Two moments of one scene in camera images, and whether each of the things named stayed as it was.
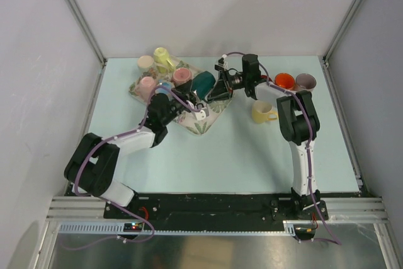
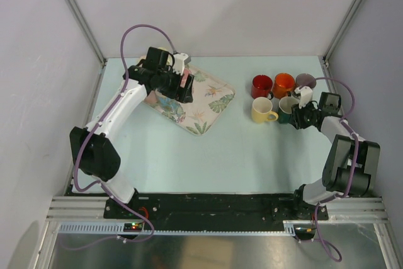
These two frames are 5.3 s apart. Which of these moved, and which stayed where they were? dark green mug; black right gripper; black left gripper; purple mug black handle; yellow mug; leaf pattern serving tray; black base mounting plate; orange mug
Moved: dark green mug; black left gripper; black right gripper
Stayed: black base mounting plate; purple mug black handle; yellow mug; orange mug; leaf pattern serving tray
